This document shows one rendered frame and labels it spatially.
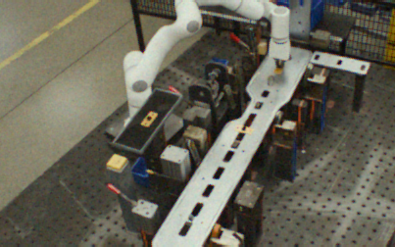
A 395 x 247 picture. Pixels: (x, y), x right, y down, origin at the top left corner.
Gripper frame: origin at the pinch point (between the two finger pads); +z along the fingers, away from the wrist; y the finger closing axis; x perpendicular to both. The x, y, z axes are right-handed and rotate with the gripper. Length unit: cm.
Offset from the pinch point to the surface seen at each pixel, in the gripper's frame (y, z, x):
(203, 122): -17, -2, -53
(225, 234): 18, -3, -105
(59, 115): -178, 103, 9
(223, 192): 7, 3, -83
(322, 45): 15.2, 1.0, 23.5
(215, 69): -20.6, -14.0, -30.3
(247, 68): -16.6, 5.3, -2.6
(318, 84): 22.3, 0.3, -8.2
